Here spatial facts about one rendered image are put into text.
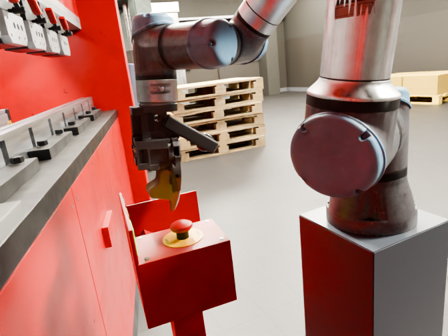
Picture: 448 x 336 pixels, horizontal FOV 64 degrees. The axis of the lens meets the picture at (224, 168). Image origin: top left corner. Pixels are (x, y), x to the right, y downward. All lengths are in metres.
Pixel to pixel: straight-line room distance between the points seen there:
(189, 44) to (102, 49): 1.74
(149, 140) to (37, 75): 1.74
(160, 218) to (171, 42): 0.37
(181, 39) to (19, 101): 1.88
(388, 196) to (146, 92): 0.44
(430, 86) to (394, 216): 6.71
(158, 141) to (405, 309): 0.51
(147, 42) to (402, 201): 0.49
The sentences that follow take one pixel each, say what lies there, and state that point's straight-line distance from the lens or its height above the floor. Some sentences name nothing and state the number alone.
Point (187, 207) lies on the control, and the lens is 0.79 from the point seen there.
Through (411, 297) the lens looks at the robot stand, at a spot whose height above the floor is 0.66.
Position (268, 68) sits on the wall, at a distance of 11.34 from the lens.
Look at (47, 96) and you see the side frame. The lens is 2.36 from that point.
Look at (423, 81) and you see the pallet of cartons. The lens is 7.36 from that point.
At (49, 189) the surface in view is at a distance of 0.76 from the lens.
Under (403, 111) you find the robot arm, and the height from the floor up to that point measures 0.97.
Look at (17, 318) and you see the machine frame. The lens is 0.57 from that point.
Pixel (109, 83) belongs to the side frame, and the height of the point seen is 1.03.
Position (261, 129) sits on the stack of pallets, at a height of 0.21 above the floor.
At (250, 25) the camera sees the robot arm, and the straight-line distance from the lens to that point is 0.67.
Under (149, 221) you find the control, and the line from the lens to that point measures 0.78.
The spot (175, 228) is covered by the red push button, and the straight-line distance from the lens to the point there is 0.63.
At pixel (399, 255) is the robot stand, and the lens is 0.64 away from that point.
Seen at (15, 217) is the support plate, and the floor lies 0.99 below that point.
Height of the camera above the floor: 1.07
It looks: 16 degrees down
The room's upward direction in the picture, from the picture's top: 6 degrees counter-clockwise
